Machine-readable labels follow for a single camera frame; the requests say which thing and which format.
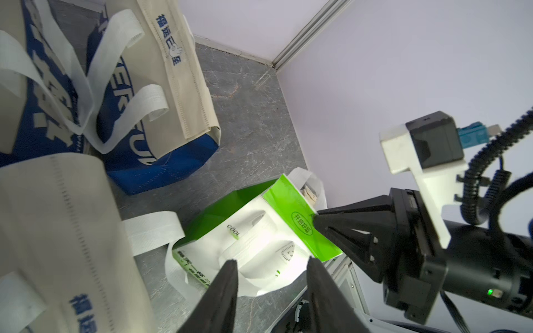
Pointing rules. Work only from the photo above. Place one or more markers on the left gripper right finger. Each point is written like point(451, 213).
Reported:
point(330, 311)

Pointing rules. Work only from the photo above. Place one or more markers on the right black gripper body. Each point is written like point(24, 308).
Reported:
point(472, 266)

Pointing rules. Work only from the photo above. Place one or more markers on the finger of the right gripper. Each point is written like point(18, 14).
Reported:
point(370, 251)
point(326, 217)

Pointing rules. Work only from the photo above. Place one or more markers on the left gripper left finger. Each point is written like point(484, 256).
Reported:
point(217, 308)

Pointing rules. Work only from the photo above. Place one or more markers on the green white takeout bag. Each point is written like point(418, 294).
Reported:
point(266, 228)

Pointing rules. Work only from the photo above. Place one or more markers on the blue beige tote bag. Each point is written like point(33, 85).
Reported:
point(67, 256)

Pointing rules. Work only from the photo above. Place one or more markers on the back right blue tote bag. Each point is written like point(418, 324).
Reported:
point(157, 119)

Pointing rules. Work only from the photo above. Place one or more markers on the back left blue tote bag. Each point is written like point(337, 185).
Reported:
point(40, 73)

